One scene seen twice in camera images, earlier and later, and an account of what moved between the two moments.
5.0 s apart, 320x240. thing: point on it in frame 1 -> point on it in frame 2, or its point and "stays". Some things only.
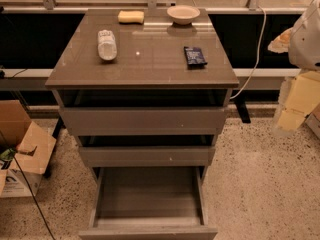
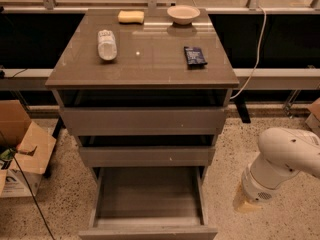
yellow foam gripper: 306,44 -> 256,191
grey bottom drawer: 148,203 stays
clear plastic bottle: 107,47 stays
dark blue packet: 194,58 stays
